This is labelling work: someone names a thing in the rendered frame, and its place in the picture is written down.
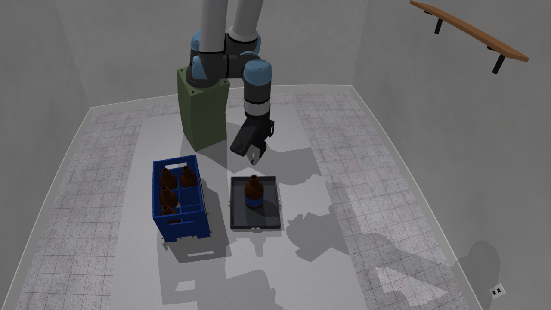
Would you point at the brown bottle with blue label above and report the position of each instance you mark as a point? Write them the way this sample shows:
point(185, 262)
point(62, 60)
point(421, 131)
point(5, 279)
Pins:
point(254, 192)

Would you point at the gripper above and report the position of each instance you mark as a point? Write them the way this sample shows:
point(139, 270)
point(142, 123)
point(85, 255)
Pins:
point(258, 146)

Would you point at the blue crate with dividers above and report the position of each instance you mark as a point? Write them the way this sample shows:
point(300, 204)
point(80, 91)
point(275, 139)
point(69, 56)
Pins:
point(192, 206)

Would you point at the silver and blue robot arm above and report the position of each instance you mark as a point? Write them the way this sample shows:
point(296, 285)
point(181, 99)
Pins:
point(217, 55)

